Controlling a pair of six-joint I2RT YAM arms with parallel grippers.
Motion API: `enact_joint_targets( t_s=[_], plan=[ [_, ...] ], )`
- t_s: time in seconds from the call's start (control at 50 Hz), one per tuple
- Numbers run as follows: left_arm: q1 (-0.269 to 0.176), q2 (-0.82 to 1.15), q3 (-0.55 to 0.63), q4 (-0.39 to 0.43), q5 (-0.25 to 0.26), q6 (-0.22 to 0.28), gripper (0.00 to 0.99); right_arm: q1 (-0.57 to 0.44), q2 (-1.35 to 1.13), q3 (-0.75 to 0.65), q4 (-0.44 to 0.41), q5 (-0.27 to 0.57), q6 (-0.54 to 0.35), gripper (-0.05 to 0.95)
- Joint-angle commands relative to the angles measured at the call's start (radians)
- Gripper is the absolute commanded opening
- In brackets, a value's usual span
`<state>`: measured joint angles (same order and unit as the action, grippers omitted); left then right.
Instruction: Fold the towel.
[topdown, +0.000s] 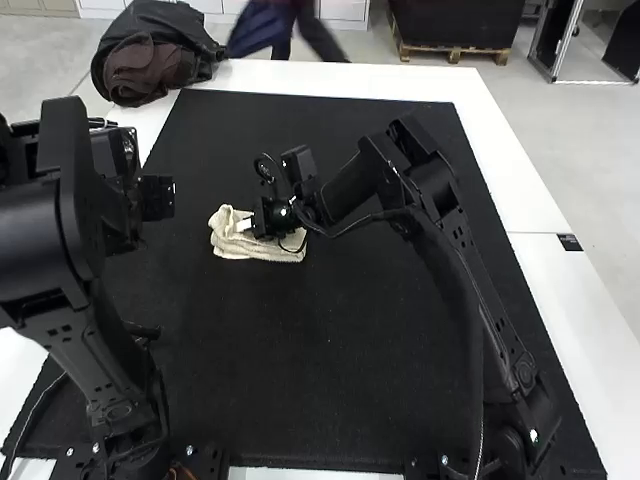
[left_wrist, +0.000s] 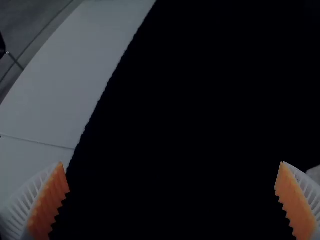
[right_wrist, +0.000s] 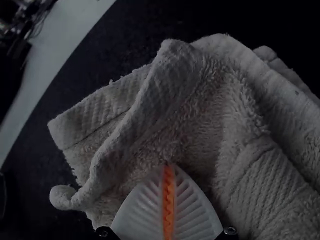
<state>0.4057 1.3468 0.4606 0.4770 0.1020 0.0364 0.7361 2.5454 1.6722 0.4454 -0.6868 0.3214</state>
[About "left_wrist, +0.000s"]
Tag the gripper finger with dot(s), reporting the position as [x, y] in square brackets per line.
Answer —
[297, 200]
[32, 207]

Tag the pale towel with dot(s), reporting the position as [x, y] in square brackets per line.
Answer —
[313, 173]

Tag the black mat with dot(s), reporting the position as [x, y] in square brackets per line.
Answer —
[190, 112]

